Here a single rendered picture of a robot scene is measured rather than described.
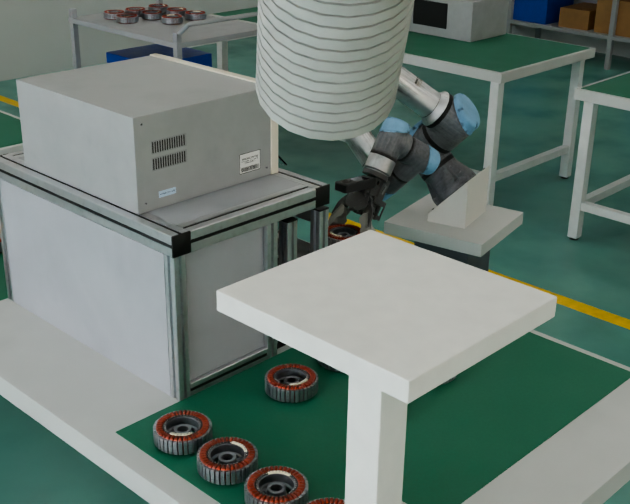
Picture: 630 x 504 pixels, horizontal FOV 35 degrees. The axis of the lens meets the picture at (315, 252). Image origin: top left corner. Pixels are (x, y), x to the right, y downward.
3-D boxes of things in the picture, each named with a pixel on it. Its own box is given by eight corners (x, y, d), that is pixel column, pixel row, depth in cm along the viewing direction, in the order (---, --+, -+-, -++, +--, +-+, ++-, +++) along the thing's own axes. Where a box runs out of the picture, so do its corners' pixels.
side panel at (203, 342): (268, 350, 224) (267, 218, 211) (277, 355, 222) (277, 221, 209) (170, 396, 206) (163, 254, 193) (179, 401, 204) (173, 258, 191)
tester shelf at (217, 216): (143, 138, 263) (142, 122, 261) (329, 203, 220) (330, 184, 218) (-8, 175, 234) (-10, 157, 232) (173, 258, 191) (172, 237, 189)
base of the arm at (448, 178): (445, 200, 310) (425, 175, 311) (481, 171, 303) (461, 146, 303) (431, 210, 297) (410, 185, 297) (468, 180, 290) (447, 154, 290)
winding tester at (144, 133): (160, 132, 253) (156, 52, 245) (278, 172, 225) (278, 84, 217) (24, 165, 227) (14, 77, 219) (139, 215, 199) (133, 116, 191)
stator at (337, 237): (342, 231, 271) (342, 219, 269) (372, 243, 263) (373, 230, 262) (313, 243, 263) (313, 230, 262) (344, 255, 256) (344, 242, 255)
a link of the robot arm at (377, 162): (386, 156, 260) (362, 149, 265) (379, 172, 260) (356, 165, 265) (400, 166, 266) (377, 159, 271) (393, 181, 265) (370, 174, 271)
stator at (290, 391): (255, 385, 209) (254, 370, 208) (299, 371, 215) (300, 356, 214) (282, 410, 201) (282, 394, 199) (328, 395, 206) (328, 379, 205)
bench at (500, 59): (307, 105, 710) (308, -2, 680) (579, 177, 570) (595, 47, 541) (211, 129, 650) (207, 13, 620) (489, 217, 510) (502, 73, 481)
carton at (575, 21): (580, 20, 883) (583, 2, 876) (609, 24, 865) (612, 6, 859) (558, 26, 856) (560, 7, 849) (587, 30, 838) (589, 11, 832)
